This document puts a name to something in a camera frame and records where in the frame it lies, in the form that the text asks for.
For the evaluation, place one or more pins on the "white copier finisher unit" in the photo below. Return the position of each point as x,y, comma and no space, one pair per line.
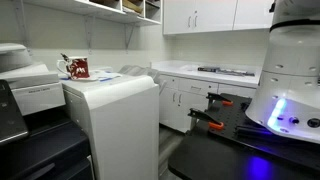
116,126

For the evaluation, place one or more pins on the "dark flat book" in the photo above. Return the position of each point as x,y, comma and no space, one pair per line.
208,69

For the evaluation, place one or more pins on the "red patterned mug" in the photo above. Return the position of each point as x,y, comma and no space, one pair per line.
80,68

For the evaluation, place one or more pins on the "white paper sheet blue tape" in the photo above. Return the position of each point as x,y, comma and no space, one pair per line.
107,76

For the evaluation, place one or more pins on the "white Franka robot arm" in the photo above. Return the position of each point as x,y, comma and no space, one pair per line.
290,66

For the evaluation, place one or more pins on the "white multifunction copier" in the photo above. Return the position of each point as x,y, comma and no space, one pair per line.
35,95

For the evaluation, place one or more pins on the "long dark flat item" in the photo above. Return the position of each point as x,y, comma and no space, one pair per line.
236,72

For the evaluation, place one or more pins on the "dark pen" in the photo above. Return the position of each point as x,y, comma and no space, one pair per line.
64,57

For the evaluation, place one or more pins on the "white metal shelf bracket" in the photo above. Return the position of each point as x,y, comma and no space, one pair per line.
23,26
128,36
89,33

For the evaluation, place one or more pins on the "brown envelope paper stack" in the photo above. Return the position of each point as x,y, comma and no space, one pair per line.
131,6

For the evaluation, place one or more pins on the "white counter with lower cabinets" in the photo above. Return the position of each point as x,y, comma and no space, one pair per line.
196,86

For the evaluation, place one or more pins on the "white upper wall cabinets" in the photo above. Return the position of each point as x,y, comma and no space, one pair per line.
213,15

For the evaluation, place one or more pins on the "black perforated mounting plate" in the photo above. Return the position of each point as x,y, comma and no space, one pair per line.
233,120

